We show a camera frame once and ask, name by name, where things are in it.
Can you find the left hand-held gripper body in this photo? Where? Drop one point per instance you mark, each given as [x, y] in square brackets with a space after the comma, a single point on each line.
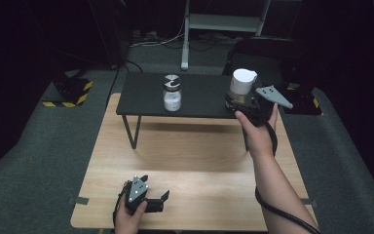
[137, 191]

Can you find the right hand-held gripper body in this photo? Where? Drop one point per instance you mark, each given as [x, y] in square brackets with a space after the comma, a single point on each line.
[274, 96]

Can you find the clear jar with white lid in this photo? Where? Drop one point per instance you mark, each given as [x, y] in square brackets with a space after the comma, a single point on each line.
[242, 81]

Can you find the black shelf with metal legs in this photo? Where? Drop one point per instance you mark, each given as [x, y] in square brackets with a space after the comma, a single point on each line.
[201, 94]

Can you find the glass jar with metal lid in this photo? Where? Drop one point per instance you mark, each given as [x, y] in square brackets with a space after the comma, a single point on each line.
[172, 94]

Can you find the person's left hand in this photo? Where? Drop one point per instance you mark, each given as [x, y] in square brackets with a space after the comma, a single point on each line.
[126, 222]

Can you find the person's right hand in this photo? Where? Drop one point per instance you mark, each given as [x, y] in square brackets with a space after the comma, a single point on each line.
[259, 139]

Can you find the black yellow striped stand base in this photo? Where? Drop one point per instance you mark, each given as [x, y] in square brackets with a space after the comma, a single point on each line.
[71, 92]
[305, 104]

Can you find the black chair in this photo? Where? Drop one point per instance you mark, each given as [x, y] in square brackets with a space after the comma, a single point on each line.
[272, 55]

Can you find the grey tape strip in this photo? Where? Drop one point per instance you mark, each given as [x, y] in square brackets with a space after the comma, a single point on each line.
[78, 200]
[312, 203]

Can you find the white metal stand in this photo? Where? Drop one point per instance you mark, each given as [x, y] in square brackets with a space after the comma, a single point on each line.
[219, 22]

